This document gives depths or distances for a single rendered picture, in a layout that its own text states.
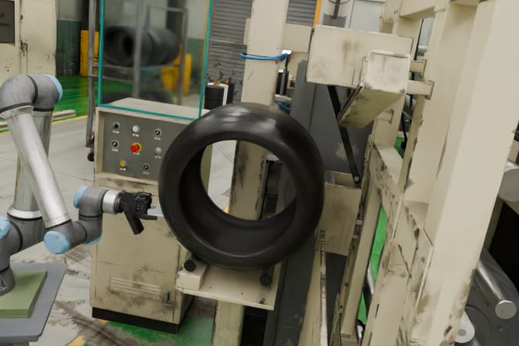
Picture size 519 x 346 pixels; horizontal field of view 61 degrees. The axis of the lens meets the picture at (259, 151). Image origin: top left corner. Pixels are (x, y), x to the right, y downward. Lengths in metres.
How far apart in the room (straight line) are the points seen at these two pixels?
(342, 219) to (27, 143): 1.22
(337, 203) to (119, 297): 1.48
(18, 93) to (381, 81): 1.26
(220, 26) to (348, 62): 10.34
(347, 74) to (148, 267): 1.79
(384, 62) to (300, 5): 9.81
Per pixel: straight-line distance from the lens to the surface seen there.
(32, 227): 2.06
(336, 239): 1.88
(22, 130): 1.77
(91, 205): 1.80
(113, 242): 2.63
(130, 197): 1.75
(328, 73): 1.16
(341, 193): 1.81
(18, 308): 1.97
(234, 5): 11.38
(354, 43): 1.16
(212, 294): 1.71
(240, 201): 1.93
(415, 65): 1.27
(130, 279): 2.69
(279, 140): 1.44
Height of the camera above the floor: 1.74
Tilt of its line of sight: 15 degrees down
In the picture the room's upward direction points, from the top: 8 degrees clockwise
